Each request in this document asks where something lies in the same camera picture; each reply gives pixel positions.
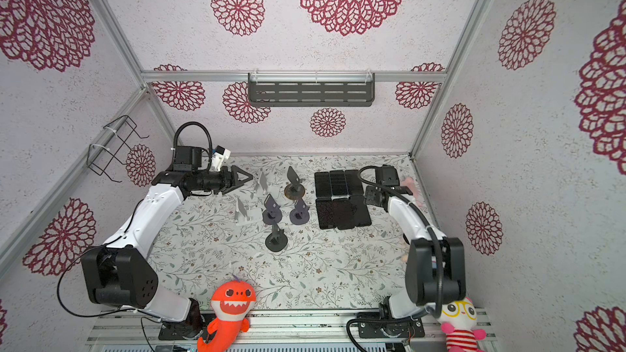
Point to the red shark plush toy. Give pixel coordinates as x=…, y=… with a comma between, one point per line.
x=231, y=303

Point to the grey stand front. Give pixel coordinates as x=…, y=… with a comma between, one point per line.
x=277, y=240

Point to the black wire wall rack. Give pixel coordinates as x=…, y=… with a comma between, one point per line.
x=117, y=136

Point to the pink pig plush toy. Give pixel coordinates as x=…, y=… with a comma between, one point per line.
x=408, y=186

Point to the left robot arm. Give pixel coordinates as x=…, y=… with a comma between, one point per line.
x=117, y=273

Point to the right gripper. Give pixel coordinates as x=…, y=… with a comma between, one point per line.
x=369, y=195

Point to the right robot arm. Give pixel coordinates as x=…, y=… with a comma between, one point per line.
x=435, y=275

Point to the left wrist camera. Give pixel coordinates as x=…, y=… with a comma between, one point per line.
x=220, y=156

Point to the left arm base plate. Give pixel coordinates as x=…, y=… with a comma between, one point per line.
x=171, y=331

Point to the black phone stand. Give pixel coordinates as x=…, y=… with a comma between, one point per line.
x=335, y=214
x=355, y=213

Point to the white glasses plush toy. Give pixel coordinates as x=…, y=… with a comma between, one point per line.
x=458, y=321

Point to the wooden base phone stand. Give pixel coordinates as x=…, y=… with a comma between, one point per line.
x=294, y=190

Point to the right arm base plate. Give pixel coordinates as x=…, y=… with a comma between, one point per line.
x=405, y=330

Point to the grey wall shelf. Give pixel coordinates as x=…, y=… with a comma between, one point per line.
x=313, y=91

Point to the blue phone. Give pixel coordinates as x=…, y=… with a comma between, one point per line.
x=354, y=184
x=323, y=185

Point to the black phone front stand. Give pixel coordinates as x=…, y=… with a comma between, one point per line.
x=355, y=213

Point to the white phone stand rear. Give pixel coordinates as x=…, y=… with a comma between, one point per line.
x=263, y=184

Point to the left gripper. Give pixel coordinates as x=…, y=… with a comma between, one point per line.
x=231, y=182

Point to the teal green phone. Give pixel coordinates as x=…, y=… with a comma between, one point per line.
x=338, y=183

